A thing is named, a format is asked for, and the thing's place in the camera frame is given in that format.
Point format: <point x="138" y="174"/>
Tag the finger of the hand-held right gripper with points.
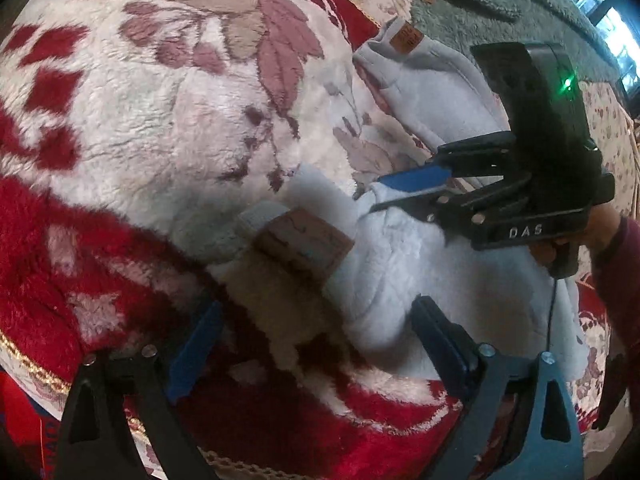
<point x="450" y="205"/>
<point x="415" y="178"/>

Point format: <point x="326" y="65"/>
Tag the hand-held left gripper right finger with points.
<point x="442" y="347"/>

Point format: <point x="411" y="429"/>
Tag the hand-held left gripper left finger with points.
<point x="196" y="355"/>

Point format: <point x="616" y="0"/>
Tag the light blue fleece pants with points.
<point x="400" y="280"/>

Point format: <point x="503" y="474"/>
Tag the person's right forearm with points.
<point x="625" y="290"/>

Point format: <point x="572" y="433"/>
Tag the person's right hand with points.
<point x="600" y="227"/>

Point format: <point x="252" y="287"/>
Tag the pink floral bedsheet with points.
<point x="607" y="125"/>

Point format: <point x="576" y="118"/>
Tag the window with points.
<point x="602" y="15"/>

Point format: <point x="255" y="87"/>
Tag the green fleece garment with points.
<point x="490" y="5"/>

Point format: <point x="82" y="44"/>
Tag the red printed bag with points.
<point x="22" y="425"/>

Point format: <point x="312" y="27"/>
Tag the red and white floral blanket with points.
<point x="150" y="125"/>

